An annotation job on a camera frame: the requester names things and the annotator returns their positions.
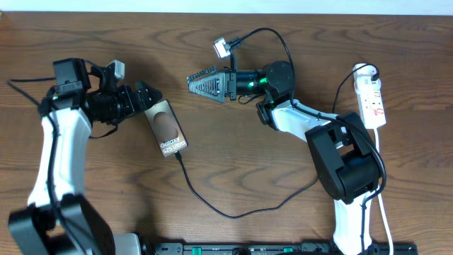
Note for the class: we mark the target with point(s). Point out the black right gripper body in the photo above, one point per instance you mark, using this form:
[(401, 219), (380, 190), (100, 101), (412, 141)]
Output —
[(232, 83)]

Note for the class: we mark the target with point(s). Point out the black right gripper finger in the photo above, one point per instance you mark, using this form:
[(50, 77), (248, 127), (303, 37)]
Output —
[(201, 74), (212, 86)]

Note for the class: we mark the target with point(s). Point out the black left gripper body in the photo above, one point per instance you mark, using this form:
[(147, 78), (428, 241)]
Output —
[(113, 103)]

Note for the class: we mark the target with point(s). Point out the Galaxy S25 Ultra smartphone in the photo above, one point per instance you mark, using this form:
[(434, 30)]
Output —
[(166, 128)]

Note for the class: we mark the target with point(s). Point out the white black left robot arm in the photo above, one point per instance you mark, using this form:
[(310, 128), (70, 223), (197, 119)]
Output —
[(58, 218)]

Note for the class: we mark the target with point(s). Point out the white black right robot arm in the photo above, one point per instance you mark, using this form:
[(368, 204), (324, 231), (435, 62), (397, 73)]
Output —
[(346, 160)]

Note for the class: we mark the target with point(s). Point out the white power strip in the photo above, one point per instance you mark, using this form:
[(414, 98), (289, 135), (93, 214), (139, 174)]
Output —
[(369, 97)]

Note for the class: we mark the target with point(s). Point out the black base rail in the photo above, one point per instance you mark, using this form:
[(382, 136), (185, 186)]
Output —
[(324, 248)]

